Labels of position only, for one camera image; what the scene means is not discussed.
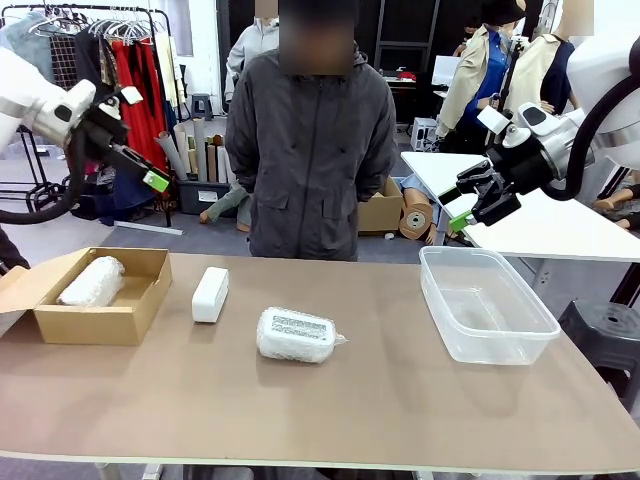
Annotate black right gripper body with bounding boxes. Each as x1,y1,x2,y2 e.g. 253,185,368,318
487,137,556,194

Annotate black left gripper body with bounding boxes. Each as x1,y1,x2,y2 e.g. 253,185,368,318
74,103,131,157

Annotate bubble-wrapped plain white clock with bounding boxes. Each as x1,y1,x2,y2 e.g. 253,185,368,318
55,255,127,308

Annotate unwrapped white clock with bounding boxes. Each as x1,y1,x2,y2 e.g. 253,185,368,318
191,266,231,324

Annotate bubble-wrapped clock with printed label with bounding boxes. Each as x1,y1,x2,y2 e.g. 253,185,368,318
256,306,349,365

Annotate slanted grey paper roll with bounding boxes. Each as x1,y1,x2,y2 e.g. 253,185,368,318
154,130,189,182

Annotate black clothes rack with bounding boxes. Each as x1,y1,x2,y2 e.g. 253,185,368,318
0,4,175,229

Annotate red dress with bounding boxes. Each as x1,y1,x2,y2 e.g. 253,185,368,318
110,38,172,197

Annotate metal strip on floor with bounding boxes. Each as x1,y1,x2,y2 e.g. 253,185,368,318
113,219,185,237

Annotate white background table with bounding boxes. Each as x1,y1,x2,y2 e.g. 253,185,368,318
399,149,640,264

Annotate tall grey paper roll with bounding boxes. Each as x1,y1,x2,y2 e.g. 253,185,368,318
192,116,209,183

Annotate black bin of rolls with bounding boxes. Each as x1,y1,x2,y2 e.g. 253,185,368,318
176,176,236,216

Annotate brown kraft paper roll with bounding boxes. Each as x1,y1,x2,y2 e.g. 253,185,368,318
397,189,437,245

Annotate plaid dark garment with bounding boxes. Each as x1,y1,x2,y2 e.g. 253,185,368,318
49,31,80,91

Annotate grey step stool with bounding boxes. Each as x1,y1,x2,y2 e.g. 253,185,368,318
189,92,216,122

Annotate floor mannequin in green top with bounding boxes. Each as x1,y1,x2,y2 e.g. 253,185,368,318
199,182,255,234

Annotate mannequin in beige coat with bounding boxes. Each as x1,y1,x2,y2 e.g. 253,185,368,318
434,0,527,140

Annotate mannequin in cream jacket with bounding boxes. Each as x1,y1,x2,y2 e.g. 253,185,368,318
504,0,585,122

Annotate background brown cardboard box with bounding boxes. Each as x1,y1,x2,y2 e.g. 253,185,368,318
356,176,407,237

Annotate grey-blue fuzzy garment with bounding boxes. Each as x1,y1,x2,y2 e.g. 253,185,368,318
0,11,55,84

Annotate clear plastic container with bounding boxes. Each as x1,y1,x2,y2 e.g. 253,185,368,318
418,245,563,367

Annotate mannequin in grey hoodie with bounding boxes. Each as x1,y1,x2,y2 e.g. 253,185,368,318
224,0,281,107

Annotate open brown cardboard box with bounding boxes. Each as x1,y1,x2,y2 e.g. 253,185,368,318
0,246,174,347

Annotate person in dark grey jacket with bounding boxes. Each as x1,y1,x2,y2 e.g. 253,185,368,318
224,0,399,263

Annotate black plastic stool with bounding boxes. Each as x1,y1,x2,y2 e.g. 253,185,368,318
556,298,640,399

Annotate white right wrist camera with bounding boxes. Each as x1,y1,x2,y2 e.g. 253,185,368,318
477,104,515,135

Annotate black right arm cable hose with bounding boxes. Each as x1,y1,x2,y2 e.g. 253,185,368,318
543,64,640,202

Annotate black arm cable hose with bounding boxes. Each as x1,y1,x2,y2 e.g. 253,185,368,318
543,64,640,202
0,123,90,227

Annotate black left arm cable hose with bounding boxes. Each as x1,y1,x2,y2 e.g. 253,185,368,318
0,123,90,227

